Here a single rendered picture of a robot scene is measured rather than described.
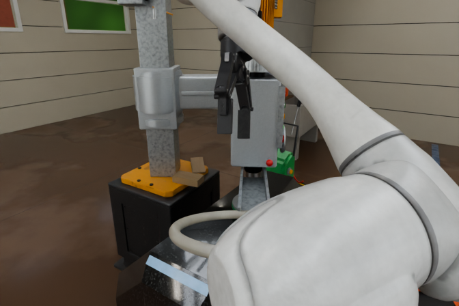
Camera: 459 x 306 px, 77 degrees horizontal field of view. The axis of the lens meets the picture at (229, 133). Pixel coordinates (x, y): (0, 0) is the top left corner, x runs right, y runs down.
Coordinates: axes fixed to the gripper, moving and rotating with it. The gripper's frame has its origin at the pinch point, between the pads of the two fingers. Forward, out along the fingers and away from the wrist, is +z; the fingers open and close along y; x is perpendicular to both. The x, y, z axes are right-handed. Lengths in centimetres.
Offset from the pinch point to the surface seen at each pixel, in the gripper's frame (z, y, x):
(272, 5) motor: -89, 112, 13
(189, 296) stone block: 59, 45, 31
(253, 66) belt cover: -32, 54, 10
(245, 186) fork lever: 19, 67, 16
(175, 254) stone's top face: 48, 54, 43
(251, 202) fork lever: 24, 55, 10
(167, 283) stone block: 57, 47, 42
